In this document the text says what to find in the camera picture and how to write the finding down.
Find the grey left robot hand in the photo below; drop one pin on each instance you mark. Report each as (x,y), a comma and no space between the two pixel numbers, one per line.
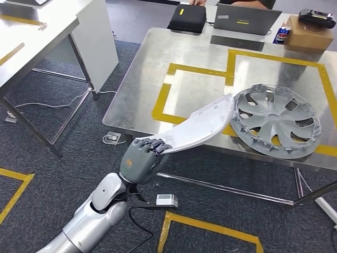
(142,164)

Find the white curved plastic part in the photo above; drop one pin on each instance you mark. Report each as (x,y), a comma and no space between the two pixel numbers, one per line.
(194,129)

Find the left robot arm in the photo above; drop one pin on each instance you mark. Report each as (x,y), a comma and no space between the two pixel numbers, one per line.
(87,223)

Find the stainless steel workbench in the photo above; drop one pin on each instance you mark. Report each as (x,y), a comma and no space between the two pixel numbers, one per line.
(147,69)

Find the grey floor socket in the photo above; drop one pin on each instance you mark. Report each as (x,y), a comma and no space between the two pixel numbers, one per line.
(112,137)
(11,118)

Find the large white desk panel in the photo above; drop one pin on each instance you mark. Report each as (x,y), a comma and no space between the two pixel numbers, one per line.
(97,42)

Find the black zip case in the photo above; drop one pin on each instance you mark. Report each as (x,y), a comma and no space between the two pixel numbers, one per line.
(184,21)

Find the white desk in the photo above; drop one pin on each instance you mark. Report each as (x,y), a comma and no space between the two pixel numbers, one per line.
(210,14)

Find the grey wheel hubcap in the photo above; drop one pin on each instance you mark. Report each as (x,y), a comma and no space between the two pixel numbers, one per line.
(274,117)

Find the white top steel table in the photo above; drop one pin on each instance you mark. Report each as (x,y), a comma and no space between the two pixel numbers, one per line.
(39,38)

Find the short yellow tape strip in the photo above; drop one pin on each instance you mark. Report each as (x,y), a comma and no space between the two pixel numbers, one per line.
(11,54)

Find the grey laptop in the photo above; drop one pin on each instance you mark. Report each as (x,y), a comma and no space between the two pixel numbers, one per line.
(258,17)

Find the long yellow tape strip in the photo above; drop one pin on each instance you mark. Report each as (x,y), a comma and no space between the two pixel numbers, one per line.
(21,20)

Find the blue soda can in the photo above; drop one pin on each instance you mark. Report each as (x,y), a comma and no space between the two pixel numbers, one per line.
(281,35)

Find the brown cardboard box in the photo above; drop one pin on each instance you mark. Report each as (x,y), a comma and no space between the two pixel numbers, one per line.
(307,38)

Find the black handheld device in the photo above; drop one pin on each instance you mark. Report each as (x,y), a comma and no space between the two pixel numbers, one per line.
(316,19)

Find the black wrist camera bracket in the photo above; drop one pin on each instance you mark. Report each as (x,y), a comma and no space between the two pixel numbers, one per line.
(147,205)

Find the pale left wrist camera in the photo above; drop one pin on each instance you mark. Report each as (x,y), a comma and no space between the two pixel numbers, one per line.
(166,201)

